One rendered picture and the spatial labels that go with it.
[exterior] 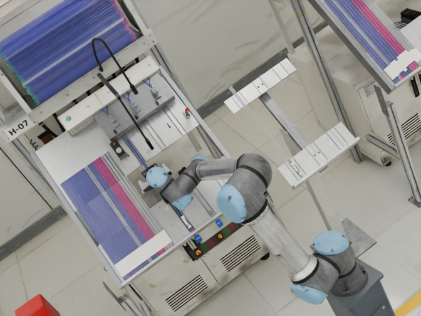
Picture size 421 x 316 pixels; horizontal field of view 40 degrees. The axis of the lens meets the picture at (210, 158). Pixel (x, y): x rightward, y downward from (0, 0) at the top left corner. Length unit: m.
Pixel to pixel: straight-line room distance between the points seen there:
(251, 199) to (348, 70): 1.46
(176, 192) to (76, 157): 0.63
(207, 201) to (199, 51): 2.05
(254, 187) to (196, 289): 1.33
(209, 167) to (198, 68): 2.35
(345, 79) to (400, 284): 1.04
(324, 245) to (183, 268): 1.07
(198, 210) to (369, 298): 0.78
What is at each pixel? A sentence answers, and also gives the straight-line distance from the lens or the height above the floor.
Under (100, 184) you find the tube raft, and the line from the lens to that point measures 2.56.
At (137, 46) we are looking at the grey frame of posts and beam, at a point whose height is 1.35.
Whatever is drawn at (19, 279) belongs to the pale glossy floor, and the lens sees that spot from 4.32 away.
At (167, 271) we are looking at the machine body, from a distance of 2.94.
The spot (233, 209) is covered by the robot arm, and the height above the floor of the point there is 1.12.
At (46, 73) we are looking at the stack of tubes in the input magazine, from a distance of 2.50.
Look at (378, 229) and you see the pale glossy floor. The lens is 3.13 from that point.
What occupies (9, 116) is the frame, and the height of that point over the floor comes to 1.39.
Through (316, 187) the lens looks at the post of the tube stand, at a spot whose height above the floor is 0.45.
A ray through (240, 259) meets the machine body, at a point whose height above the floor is 0.14.
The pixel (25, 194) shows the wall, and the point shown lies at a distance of 4.40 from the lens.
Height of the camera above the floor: 2.28
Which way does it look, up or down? 34 degrees down
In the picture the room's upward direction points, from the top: 31 degrees counter-clockwise
